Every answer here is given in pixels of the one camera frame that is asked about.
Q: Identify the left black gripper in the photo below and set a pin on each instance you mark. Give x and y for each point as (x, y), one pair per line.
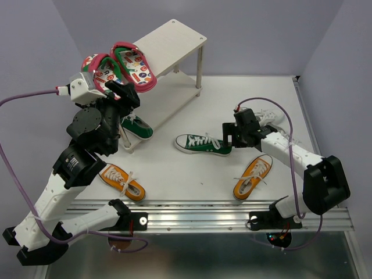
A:
(128, 92)

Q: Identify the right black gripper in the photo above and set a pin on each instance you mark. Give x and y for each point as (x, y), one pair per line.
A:
(229, 128)

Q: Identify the pink slipper one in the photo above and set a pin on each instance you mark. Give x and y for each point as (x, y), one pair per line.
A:
(134, 66)
(104, 68)

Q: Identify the green sneaker one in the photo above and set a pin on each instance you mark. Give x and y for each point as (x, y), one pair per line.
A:
(193, 144)
(137, 127)

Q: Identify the white sneaker one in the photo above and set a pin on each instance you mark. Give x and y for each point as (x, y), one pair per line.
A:
(269, 116)
(285, 134)

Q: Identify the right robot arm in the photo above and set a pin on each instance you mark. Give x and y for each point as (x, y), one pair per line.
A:
(324, 180)

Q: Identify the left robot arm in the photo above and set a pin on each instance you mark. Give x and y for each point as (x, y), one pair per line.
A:
(43, 236)

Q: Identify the white two-tier shoe shelf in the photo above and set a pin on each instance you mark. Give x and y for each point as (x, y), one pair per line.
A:
(164, 48)

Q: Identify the white sneaker near one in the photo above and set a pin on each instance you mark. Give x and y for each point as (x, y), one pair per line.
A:
(285, 134)

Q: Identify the orange sneaker right one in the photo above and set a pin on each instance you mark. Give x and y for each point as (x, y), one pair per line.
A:
(254, 174)

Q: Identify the orange sneaker one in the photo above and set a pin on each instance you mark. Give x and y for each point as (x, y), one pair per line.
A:
(122, 181)
(254, 174)

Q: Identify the orange sneaker left one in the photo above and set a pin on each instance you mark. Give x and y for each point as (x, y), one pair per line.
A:
(122, 181)

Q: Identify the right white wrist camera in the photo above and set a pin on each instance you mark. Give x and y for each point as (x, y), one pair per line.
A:
(240, 109)

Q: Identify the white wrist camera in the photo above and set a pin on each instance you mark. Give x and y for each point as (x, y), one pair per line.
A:
(240, 109)
(81, 89)

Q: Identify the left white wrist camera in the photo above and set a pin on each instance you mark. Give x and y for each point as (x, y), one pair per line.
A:
(81, 89)

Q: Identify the aluminium mounting rail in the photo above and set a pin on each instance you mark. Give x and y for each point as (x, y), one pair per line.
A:
(170, 217)

